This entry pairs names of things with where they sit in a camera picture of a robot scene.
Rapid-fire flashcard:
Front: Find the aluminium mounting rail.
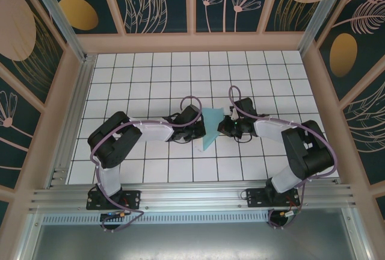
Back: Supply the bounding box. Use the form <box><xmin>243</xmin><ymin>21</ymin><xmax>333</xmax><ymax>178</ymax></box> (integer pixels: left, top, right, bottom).
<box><xmin>29</xmin><ymin>181</ymin><xmax>356</xmax><ymax>212</ymax></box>

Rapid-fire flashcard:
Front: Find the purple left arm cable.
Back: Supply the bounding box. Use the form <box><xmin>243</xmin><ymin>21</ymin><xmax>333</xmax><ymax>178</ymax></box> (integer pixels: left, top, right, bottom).
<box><xmin>90</xmin><ymin>95</ymin><xmax>149</xmax><ymax>233</ymax></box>

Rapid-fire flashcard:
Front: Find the grey metal sheet panel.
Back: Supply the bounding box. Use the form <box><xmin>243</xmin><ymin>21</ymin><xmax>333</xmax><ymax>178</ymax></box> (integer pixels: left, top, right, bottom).
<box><xmin>17</xmin><ymin>223</ymin><xmax>371</xmax><ymax>260</ymax></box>

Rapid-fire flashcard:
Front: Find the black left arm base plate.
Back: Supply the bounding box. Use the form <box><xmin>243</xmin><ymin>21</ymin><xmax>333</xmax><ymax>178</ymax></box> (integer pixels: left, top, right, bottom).
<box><xmin>86</xmin><ymin>190</ymin><xmax>142</xmax><ymax>211</ymax></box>

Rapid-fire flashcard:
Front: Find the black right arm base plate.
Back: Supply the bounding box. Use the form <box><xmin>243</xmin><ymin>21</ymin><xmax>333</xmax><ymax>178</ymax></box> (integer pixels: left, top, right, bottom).
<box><xmin>245</xmin><ymin>188</ymin><xmax>301</xmax><ymax>208</ymax></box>

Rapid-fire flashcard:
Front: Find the light blue paper sheet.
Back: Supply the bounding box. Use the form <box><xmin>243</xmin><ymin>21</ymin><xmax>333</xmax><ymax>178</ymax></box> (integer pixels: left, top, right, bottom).
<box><xmin>200</xmin><ymin>107</ymin><xmax>226</xmax><ymax>153</ymax></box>

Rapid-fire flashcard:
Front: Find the aluminium frame post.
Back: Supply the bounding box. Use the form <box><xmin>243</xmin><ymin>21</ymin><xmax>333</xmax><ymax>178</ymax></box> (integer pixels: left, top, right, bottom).
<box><xmin>25</xmin><ymin>0</ymin><xmax>88</xmax><ymax>63</ymax></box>
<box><xmin>297</xmin><ymin>0</ymin><xmax>353</xmax><ymax>59</ymax></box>

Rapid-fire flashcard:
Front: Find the slotted grey cable duct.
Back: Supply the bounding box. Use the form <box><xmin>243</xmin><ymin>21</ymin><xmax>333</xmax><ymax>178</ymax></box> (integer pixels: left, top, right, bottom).
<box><xmin>42</xmin><ymin>210</ymin><xmax>344</xmax><ymax>225</ymax></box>

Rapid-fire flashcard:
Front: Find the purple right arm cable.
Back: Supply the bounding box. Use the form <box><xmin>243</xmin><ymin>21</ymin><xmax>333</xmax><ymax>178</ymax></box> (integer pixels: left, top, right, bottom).
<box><xmin>228</xmin><ymin>85</ymin><xmax>338</xmax><ymax>231</ymax></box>

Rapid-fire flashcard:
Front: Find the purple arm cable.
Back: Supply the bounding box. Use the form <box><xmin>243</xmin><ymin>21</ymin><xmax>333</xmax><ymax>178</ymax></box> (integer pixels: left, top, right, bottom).
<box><xmin>90</xmin><ymin>95</ymin><xmax>149</xmax><ymax>233</ymax></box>
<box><xmin>228</xmin><ymin>85</ymin><xmax>338</xmax><ymax>231</ymax></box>

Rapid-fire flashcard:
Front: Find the aluminium side rail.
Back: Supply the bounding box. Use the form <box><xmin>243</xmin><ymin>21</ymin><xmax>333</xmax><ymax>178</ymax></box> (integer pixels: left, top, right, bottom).
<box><xmin>47</xmin><ymin>55</ymin><xmax>97</xmax><ymax>189</ymax></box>

